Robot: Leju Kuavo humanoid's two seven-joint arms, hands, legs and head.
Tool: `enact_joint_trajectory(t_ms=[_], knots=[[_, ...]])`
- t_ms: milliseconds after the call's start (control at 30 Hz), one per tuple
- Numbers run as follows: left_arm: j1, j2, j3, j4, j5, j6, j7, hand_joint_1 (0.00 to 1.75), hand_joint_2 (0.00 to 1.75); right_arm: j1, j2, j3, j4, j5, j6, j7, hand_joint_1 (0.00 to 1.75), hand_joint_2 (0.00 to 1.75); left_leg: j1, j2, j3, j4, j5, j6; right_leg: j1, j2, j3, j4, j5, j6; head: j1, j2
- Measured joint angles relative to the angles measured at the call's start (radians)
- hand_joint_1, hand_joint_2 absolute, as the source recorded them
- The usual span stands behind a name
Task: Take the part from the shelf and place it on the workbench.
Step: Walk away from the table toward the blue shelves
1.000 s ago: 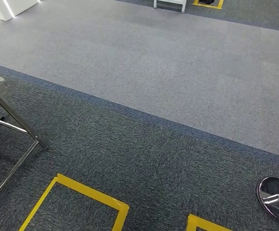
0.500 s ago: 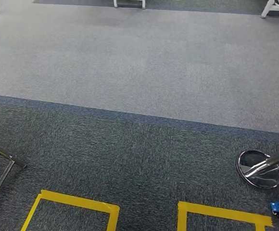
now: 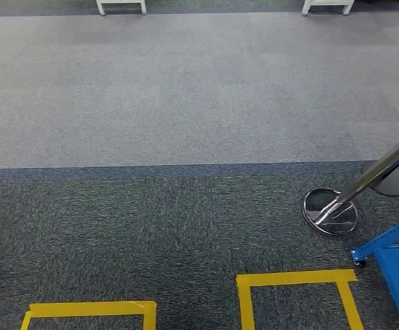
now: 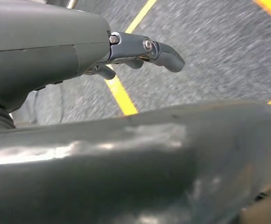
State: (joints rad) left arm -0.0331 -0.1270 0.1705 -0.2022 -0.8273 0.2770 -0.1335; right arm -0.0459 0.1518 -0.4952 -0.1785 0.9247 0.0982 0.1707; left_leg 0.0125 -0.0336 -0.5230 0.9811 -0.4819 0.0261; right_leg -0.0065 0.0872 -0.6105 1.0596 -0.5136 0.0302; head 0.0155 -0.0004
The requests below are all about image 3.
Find chrome stanchion post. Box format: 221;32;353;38
301;129;399;237

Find yellow floor tape square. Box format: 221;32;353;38
236;268;365;330

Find white furniture legs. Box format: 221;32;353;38
95;0;148;17
301;0;355;17

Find black stanchion post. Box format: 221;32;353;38
360;160;399;197

